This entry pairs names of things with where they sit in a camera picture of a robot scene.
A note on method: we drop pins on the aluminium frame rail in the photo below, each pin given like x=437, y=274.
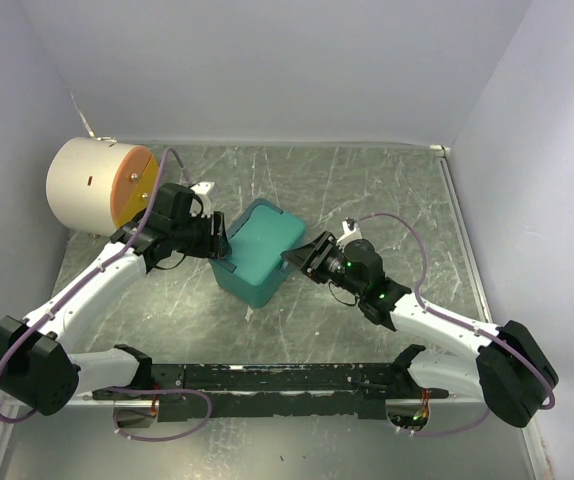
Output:
x=536, y=449

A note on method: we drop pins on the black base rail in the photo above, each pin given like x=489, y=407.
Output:
x=363, y=390

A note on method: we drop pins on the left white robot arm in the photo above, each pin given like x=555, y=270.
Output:
x=38, y=366

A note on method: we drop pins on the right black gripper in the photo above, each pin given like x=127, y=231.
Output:
x=311, y=256

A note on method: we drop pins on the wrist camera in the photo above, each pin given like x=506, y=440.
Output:
x=351, y=231
x=203, y=195

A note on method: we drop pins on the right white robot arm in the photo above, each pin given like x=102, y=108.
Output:
x=503, y=366

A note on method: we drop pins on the teal medicine kit box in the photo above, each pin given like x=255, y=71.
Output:
x=254, y=269

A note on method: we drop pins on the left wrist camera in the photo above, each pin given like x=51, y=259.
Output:
x=203, y=195

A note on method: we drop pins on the white cylinder drum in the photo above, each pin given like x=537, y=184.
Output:
x=98, y=186

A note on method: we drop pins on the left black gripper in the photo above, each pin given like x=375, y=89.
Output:
x=220, y=246

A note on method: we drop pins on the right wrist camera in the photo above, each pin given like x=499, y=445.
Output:
x=351, y=231

